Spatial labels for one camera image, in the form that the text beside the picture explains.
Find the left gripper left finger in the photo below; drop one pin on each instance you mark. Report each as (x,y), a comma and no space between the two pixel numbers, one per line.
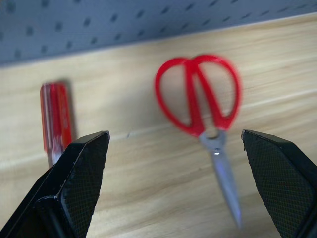
(74,178)

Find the dark grey perforated pegboard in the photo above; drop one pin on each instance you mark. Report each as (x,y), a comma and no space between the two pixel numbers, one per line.
(148,19)

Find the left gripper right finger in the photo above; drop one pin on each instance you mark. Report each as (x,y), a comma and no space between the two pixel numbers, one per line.
(280,178)

